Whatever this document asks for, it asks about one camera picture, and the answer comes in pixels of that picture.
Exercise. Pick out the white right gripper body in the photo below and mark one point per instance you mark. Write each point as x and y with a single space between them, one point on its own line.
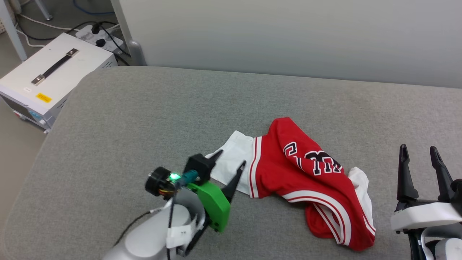
426 216

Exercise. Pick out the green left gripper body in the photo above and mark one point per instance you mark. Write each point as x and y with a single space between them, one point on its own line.
214 206

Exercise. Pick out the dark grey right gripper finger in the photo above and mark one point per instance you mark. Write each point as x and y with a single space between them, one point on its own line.
442 177
405 180

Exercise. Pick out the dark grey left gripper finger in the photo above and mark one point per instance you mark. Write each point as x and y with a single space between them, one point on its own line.
216 156
231 187

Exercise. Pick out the red white basketball jersey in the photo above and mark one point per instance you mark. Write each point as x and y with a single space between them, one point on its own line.
274 169

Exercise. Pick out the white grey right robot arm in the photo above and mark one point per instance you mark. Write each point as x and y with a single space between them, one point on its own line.
447 249

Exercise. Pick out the black cylindrical wrist motor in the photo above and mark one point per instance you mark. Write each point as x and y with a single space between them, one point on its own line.
156 181

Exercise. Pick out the white equipment box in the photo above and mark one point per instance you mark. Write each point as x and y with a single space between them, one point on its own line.
72 72

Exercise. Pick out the white power strip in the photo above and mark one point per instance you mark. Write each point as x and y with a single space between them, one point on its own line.
88 34

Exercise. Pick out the yellow warning sticker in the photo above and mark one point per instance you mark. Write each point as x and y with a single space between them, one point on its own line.
43 98

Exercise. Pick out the thin grey stand leg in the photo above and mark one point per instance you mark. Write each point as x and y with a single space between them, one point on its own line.
44 9

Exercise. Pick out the white slanted table leg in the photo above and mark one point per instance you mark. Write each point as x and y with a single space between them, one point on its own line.
12 30

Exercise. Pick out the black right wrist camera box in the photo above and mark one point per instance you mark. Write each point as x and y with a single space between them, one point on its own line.
457 189

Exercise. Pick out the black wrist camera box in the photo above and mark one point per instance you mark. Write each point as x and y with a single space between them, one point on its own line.
457 189
197 167

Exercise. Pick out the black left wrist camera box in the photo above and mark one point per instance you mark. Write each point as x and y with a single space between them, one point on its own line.
197 167

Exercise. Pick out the grey metal frame leg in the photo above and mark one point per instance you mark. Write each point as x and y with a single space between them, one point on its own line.
124 25

